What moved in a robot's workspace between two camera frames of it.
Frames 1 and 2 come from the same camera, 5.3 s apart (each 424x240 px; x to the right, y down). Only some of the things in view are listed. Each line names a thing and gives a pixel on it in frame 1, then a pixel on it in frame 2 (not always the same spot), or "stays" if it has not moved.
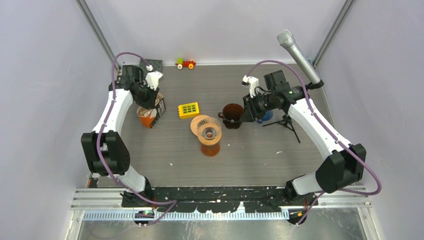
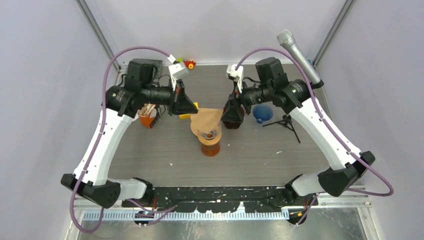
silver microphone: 286,38 stays
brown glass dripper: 231,115 stays
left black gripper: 150,103 -> 180,103
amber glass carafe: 210,150 stays
